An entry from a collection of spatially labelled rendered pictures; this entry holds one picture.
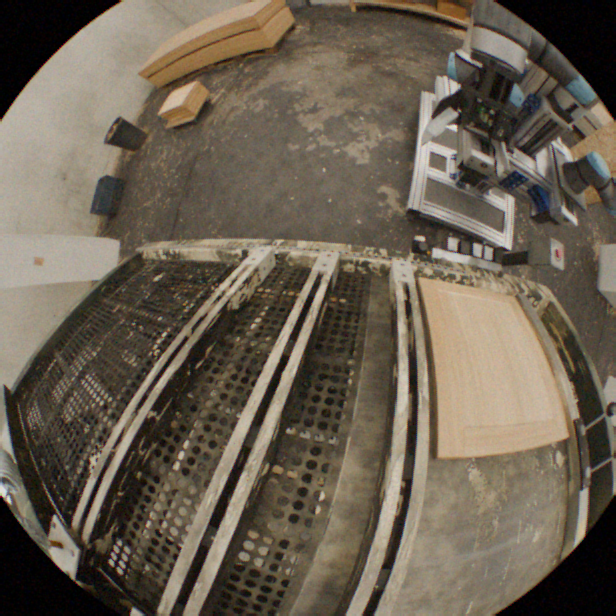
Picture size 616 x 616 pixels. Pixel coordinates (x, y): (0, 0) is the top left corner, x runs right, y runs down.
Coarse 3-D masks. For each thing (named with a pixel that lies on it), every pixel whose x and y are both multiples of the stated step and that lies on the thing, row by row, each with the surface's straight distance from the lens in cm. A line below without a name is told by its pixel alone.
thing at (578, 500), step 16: (528, 304) 95; (544, 336) 85; (544, 352) 82; (560, 368) 80; (560, 384) 76; (576, 416) 76; (576, 448) 72; (576, 464) 72; (576, 480) 73; (576, 496) 73; (576, 512) 73; (576, 528) 74; (576, 544) 76; (560, 560) 78
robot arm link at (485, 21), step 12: (480, 0) 38; (492, 0) 37; (480, 12) 38; (492, 12) 37; (504, 12) 37; (480, 24) 37; (492, 24) 36; (504, 24) 36; (516, 24) 37; (504, 36) 36; (516, 36) 36; (528, 36) 38; (528, 48) 39
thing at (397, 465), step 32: (416, 320) 51; (416, 352) 45; (416, 384) 41; (416, 416) 38; (384, 448) 40; (416, 448) 36; (384, 480) 35; (416, 480) 35; (384, 512) 34; (416, 512) 35; (384, 544) 34; (352, 576) 41; (384, 576) 37; (352, 608) 38; (384, 608) 39
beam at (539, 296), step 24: (192, 240) 118; (216, 240) 107; (240, 240) 99; (264, 240) 93; (288, 240) 90; (288, 264) 82; (312, 264) 78; (360, 264) 75; (384, 264) 75; (456, 264) 90; (480, 288) 88; (504, 288) 93; (528, 288) 106
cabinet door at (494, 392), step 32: (448, 288) 78; (448, 320) 65; (480, 320) 72; (512, 320) 83; (448, 352) 56; (480, 352) 62; (512, 352) 70; (448, 384) 50; (480, 384) 55; (512, 384) 62; (544, 384) 73; (448, 416) 47; (480, 416) 51; (512, 416) 57; (544, 416) 66; (448, 448) 44; (480, 448) 48; (512, 448) 54
